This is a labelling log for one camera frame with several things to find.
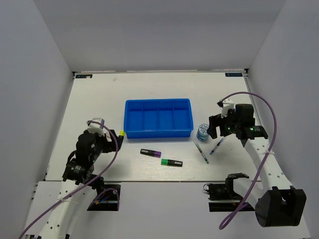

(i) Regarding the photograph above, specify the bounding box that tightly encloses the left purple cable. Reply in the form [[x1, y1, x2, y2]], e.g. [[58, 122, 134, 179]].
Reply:
[[18, 120, 119, 239]]

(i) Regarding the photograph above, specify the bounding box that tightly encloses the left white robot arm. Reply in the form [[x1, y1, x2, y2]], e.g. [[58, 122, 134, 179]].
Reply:
[[38, 126, 125, 239]]

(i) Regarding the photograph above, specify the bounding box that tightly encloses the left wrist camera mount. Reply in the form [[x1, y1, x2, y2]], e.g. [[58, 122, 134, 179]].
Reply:
[[87, 118, 105, 136]]

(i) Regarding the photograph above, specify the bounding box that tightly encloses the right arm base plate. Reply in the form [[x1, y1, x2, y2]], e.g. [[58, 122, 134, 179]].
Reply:
[[203, 183, 242, 212]]

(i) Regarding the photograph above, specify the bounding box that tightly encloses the round blue white tape tin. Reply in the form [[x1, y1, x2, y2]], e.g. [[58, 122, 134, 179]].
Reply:
[[196, 124, 209, 142]]

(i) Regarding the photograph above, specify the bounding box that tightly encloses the blue ink pen refill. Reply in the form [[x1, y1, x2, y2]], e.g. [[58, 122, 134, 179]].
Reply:
[[210, 137, 225, 155]]

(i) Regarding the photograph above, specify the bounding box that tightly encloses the purple cap black highlighter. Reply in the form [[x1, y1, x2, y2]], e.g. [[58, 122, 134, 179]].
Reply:
[[140, 149, 161, 158]]

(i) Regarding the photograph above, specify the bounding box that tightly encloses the right table corner label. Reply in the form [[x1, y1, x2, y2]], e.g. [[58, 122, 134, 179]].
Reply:
[[225, 72, 243, 77]]

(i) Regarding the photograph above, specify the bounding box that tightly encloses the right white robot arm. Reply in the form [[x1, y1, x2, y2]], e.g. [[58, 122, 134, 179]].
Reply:
[[206, 101, 307, 227]]

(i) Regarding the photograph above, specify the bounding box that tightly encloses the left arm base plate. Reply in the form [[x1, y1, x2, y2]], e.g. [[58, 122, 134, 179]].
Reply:
[[87, 183, 121, 212]]

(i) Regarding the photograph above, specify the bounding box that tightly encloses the left table corner label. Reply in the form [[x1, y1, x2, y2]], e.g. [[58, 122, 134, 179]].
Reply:
[[75, 74, 93, 79]]

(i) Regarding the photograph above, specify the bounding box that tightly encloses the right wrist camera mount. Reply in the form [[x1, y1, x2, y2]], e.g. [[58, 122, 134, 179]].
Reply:
[[217, 98, 234, 118]]

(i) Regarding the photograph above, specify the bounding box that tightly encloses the blue divided plastic tray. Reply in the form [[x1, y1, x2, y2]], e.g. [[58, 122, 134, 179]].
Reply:
[[124, 99, 193, 139]]

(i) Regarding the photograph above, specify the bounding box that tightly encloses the table corner label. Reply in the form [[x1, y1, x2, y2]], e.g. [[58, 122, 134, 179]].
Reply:
[[75, 74, 93, 79], [225, 72, 243, 77]]

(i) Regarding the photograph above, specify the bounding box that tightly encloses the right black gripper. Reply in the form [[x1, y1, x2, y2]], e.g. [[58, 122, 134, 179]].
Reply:
[[207, 108, 240, 139]]

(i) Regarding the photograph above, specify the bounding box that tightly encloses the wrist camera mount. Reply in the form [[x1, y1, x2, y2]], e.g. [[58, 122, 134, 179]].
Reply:
[[87, 118, 105, 136], [217, 98, 234, 118]]

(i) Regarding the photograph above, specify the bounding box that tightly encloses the green cap black highlighter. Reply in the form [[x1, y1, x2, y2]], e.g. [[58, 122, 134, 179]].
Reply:
[[161, 158, 183, 167]]

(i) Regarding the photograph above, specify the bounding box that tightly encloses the green ink pen refill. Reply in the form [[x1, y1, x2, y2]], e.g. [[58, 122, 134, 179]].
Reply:
[[193, 139, 209, 164]]

